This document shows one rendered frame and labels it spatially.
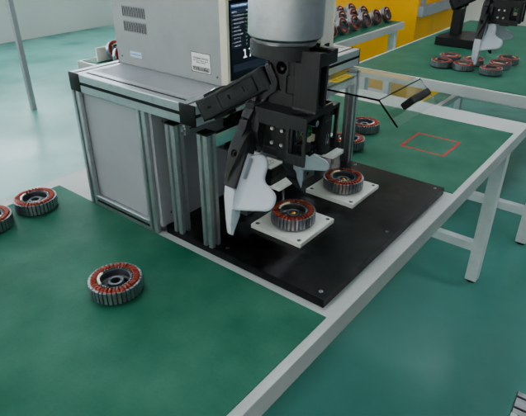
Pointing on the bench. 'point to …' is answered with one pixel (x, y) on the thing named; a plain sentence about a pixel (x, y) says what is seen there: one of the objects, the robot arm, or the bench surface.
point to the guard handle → (415, 98)
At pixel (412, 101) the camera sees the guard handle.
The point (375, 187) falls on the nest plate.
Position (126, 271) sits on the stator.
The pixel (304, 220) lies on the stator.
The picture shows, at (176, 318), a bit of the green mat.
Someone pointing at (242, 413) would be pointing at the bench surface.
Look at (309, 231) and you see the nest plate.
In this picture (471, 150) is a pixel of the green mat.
